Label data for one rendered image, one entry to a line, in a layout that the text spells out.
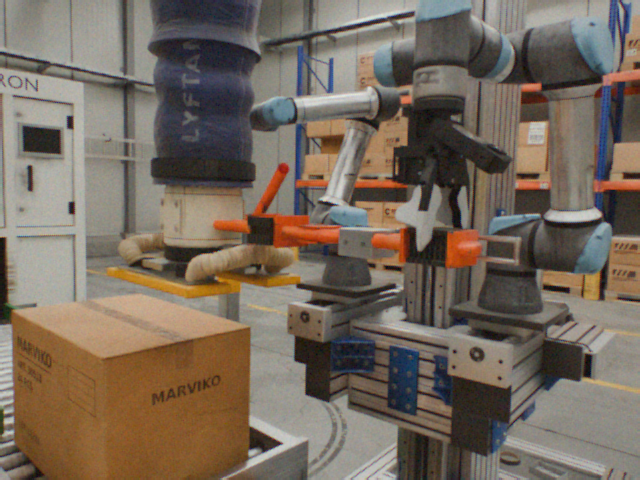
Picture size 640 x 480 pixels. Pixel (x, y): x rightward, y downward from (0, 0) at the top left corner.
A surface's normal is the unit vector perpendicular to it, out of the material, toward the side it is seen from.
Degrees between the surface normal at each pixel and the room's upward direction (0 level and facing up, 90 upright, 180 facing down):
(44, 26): 90
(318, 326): 90
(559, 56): 103
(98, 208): 90
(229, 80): 72
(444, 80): 90
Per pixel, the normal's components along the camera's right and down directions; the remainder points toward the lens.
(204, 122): 0.15, -0.19
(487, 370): -0.62, 0.05
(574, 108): -0.26, 0.28
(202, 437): 0.73, 0.08
